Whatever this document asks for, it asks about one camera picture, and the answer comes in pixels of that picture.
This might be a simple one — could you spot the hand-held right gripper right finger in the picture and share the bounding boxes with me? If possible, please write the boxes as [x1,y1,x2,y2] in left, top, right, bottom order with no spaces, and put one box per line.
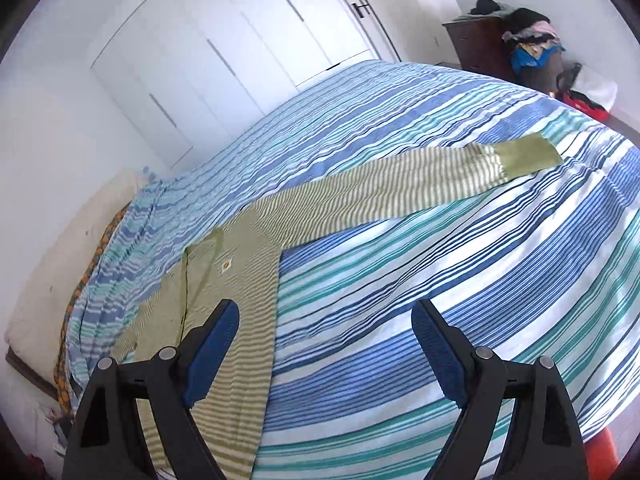
[411,299,590,480]

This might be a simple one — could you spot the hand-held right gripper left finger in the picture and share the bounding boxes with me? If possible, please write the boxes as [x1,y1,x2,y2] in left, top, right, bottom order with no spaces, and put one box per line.
[61,298,241,480]

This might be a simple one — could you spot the green striped sweater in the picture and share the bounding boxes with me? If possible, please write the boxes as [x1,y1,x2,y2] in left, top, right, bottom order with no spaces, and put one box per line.
[107,132,565,480]

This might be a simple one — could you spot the pile of mixed clothes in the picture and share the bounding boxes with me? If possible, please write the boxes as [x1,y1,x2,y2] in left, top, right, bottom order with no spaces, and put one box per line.
[470,0,567,93]

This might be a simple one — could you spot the blue striped bedsheet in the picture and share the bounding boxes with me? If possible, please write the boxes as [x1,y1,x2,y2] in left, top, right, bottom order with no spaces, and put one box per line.
[65,59,640,480]

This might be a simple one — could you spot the orange patterned sheet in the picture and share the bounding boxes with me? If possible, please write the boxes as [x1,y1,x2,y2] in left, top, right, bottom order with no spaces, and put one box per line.
[54,205,128,416]

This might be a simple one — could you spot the cream mattress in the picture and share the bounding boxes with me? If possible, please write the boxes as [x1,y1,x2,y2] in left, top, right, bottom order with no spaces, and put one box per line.
[5,170,151,386]

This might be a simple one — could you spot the orange red cloth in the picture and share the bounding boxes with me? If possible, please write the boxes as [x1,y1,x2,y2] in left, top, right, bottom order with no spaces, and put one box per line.
[585,430,626,480]

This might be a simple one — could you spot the red bag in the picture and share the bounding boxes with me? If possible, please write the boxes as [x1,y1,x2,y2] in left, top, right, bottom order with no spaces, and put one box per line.
[562,90,613,121]

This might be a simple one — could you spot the white wardrobe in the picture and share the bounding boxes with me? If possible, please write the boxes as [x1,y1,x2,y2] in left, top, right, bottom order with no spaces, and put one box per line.
[90,0,381,171]

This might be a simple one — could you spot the brown wooden dresser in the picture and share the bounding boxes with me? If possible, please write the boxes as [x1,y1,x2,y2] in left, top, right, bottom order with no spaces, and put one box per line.
[442,19,526,81]

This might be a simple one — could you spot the white bag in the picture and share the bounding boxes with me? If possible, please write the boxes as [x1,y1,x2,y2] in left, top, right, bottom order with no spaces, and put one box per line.
[572,67,619,111]

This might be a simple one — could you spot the white door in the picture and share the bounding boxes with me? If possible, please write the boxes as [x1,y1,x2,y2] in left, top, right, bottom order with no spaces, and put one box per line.
[345,0,451,63]

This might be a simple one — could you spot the dark wooden bed frame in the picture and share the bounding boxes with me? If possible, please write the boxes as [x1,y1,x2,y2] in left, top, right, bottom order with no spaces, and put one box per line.
[5,347,63,403]

